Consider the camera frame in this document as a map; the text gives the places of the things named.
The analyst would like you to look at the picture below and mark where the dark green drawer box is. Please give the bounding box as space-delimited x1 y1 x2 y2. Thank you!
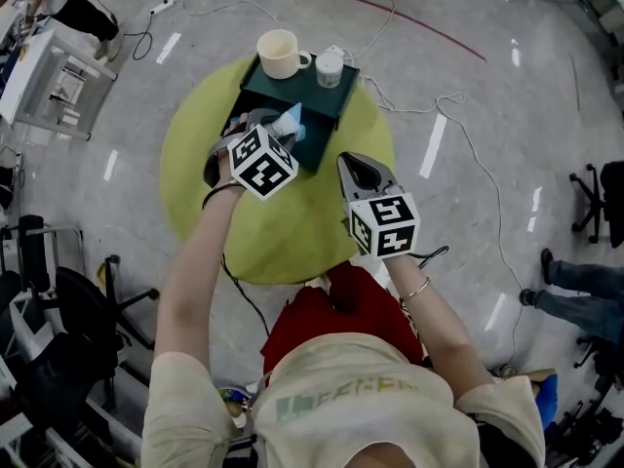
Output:
219 52 362 175

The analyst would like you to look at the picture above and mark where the round table with green cloth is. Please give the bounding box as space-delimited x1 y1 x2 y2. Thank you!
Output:
159 54 397 287

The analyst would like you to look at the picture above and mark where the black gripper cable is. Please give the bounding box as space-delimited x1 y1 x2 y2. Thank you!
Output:
220 253 272 341
412 245 450 270

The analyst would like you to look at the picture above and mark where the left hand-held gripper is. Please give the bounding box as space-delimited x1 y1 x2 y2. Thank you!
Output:
203 107 300 202

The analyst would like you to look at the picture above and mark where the person's right forearm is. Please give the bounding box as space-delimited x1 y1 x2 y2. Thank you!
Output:
387 253 493 399

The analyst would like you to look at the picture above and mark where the black office chair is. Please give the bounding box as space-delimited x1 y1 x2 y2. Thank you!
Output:
53 254 162 356
568 160 624 250

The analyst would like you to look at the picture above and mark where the black wristband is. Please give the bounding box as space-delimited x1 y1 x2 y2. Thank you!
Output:
201 181 246 210

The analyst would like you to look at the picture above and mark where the cream ceramic mug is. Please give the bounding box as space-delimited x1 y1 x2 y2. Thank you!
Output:
255 28 313 81

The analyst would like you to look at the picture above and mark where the person's cream t-shirt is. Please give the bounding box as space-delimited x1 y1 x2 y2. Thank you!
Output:
140 333 546 468

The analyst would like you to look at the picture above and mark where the person's left forearm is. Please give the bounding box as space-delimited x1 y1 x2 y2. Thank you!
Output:
154 182 245 374

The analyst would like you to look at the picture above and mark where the person's red skirt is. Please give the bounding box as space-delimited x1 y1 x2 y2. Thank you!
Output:
262 260 423 375

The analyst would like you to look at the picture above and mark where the clear cotton swab jar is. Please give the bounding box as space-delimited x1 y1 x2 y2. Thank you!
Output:
314 51 345 89

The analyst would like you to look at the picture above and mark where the red floor tape line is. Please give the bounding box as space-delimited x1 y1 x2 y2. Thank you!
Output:
323 0 488 63

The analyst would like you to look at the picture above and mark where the long white floor cable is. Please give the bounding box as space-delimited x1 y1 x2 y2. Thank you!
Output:
335 46 527 366

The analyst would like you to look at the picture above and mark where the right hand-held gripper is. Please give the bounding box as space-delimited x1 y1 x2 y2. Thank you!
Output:
336 151 422 260

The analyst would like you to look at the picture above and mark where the white power strip cable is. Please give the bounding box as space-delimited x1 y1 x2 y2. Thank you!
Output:
172 0 287 31

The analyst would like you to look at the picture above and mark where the white curved desk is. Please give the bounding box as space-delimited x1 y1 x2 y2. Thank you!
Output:
43 377 147 468

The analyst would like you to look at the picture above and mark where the black mesh chair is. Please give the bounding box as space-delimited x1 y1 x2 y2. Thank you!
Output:
0 214 87 307

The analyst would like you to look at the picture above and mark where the white rectangular table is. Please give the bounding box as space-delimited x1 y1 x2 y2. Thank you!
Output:
0 28 119 142

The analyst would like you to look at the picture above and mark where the thin silver bracelet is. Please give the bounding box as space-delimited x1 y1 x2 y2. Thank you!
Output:
399 276 433 304

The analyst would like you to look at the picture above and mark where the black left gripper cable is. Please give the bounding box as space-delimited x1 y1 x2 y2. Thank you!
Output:
220 253 272 341

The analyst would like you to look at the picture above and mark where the waste bin with bottles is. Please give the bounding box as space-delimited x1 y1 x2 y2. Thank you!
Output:
215 384 254 430

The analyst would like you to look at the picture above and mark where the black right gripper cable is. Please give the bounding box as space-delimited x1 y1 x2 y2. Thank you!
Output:
412 245 450 270

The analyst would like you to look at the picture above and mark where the black floor cable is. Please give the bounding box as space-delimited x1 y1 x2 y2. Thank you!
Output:
123 14 155 62

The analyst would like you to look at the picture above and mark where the blue and white packet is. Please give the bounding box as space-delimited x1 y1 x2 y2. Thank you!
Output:
267 102 309 142

